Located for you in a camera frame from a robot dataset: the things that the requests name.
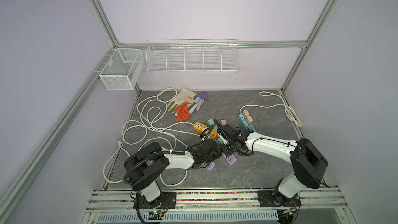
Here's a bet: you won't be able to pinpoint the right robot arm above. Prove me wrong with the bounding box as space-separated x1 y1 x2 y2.
217 124 329 206

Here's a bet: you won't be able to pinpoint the pink plug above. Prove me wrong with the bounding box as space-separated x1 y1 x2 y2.
246 116 253 124
243 110 250 118

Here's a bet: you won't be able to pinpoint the teal power strip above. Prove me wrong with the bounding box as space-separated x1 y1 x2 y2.
238 113 256 132

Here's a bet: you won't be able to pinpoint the white mesh box basket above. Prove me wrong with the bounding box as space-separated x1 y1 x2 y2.
99 48 145 91

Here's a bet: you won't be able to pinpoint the beige and red glove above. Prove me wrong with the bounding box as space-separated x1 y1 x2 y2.
167 88 197 122

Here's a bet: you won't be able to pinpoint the white tangled cables left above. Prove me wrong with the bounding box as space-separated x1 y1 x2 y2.
102 87 203 188

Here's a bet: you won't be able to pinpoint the pastel silicone utensils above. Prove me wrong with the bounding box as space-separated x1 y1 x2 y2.
189 91 208 114

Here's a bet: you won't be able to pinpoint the orange power strip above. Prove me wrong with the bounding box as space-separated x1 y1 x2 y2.
193 122 218 140

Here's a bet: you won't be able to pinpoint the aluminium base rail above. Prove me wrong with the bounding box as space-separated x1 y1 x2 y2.
81 188 357 224

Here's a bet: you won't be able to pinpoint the purple power strip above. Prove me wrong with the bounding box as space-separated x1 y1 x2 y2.
200 162 215 171
222 153 237 165

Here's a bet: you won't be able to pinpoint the pink plug adapter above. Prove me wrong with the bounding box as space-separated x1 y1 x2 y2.
219 119 227 127

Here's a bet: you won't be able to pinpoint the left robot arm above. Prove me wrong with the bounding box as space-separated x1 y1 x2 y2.
122 139 223 209

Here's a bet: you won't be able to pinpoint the white wire shelf basket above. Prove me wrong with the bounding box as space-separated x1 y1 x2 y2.
146 39 240 73

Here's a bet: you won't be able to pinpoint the white cable of teal strip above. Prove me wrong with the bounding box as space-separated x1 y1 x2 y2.
238 91 303 128

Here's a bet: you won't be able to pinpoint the green plug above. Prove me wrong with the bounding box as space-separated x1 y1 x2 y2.
206 119 216 127

